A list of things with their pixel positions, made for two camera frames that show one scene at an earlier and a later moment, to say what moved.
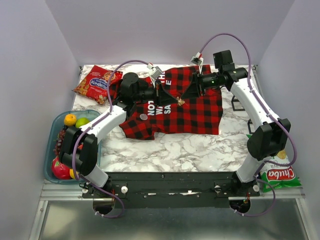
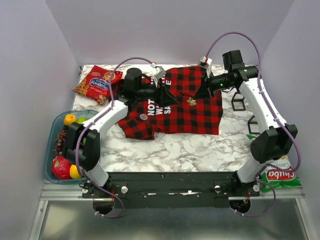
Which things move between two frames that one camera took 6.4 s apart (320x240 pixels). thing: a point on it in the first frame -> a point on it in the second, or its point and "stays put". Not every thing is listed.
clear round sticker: x=143 y=116 stays put
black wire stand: x=234 y=100 stays put
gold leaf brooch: x=180 y=101 -> x=192 y=102
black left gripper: x=162 y=96 stays put
